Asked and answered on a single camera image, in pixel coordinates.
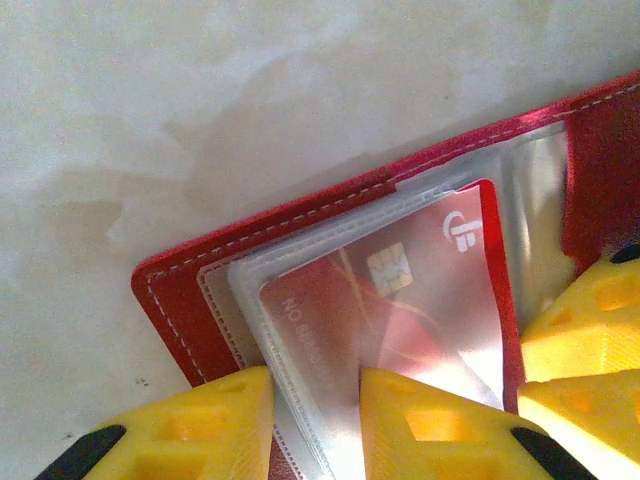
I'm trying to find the red card holder wallet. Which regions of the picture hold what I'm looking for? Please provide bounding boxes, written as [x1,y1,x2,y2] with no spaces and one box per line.
[130,69,640,480]

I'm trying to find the red credit card with chip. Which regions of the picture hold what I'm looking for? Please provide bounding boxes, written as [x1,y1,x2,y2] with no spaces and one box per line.
[257,178,526,416]

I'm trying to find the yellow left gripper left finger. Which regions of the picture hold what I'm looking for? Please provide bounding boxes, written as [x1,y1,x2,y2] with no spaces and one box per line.
[34,365,275,480]

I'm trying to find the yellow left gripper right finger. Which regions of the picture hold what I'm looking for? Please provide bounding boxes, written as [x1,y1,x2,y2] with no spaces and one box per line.
[359,367,596,480]

